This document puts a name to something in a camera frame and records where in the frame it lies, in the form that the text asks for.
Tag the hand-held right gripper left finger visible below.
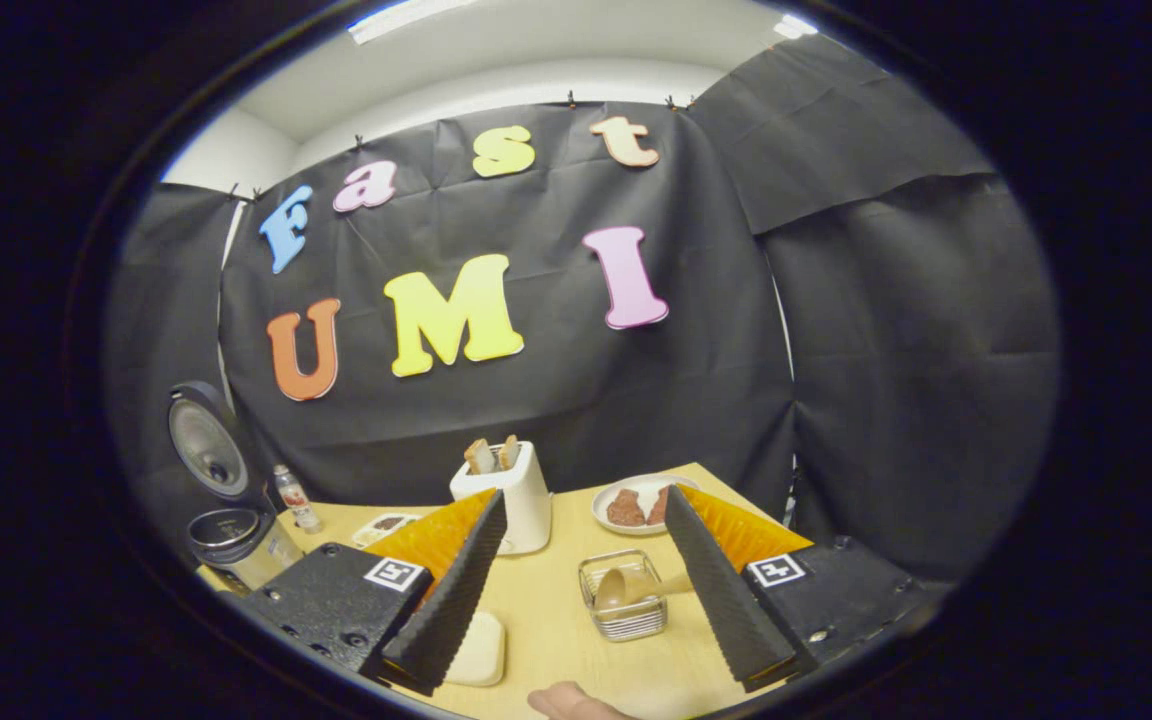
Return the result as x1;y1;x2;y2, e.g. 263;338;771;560
226;488;508;697

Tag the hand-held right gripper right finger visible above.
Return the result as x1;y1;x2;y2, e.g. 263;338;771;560
663;485;937;693

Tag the wire metal chopstick holder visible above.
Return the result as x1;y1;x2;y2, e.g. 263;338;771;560
578;548;669;642

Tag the wooden spoon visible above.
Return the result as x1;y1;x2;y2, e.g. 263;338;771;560
594;566;695;611

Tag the silver black rice cooker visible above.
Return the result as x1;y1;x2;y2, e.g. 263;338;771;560
166;381;305;591

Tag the white divided bean dish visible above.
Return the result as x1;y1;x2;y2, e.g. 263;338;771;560
352;513;421;549

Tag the white round plate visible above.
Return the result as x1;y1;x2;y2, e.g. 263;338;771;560
592;473;702;537

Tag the white toaster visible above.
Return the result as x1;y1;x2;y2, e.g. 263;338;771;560
449;441;554;556

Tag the small clear bottle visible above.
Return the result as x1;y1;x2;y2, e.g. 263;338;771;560
273;464;323;535

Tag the long ceiling light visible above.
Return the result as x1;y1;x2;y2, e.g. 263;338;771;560
348;0;477;46

